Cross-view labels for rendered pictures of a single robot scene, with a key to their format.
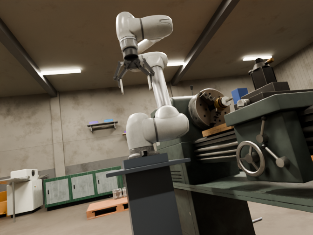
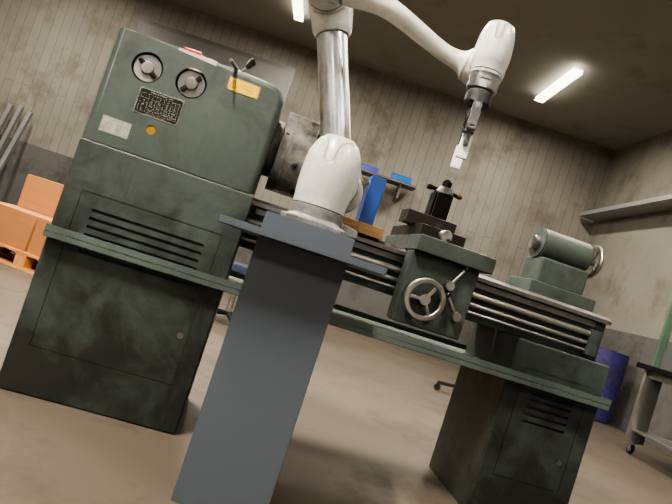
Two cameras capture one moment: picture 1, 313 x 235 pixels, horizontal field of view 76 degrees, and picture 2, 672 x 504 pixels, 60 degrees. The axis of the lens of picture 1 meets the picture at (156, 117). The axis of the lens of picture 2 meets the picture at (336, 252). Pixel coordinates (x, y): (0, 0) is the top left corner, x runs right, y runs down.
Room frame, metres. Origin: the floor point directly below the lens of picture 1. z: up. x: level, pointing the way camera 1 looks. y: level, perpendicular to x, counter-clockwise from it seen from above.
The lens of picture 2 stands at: (0.80, 1.74, 0.70)
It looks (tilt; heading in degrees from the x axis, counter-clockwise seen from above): 2 degrees up; 282
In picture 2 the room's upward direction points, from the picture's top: 18 degrees clockwise
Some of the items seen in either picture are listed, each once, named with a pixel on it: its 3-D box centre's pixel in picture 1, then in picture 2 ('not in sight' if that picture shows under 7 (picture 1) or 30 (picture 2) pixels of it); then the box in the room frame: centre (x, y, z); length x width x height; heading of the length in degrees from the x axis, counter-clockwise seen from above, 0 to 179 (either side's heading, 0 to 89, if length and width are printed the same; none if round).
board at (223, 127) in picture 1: (237, 127); (338, 223); (1.32, -0.52, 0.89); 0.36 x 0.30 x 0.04; 111
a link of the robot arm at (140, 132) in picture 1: (140, 130); (330, 173); (1.25, 0.12, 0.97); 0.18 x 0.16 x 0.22; 94
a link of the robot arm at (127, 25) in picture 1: (128, 27); (493, 50); (0.91, 0.06, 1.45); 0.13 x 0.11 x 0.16; 94
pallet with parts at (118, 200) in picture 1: (118, 199); not in sight; (4.05, 1.02, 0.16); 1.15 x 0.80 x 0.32; 109
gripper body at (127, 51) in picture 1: (131, 60); (475, 108); (0.91, 0.07, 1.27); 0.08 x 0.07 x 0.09; 97
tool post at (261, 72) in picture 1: (263, 79); (437, 206); (0.97, -0.57, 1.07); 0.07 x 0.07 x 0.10; 21
